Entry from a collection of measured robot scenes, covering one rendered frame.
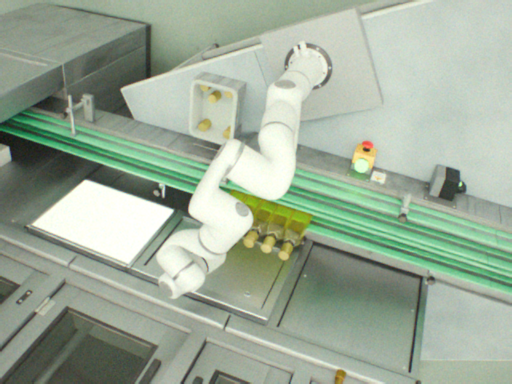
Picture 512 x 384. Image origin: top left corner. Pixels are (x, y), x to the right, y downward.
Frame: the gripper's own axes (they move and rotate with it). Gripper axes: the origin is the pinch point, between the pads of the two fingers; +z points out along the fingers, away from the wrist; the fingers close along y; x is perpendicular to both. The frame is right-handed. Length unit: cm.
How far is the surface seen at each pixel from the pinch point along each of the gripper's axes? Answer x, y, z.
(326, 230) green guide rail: -19.6, -4.0, 29.3
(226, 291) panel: -6.1, -13.6, -8.1
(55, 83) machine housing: 102, 13, 11
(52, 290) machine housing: 36, -17, -42
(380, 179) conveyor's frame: -29, 15, 43
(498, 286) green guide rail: -78, -3, 43
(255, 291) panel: -13.1, -13.5, -2.0
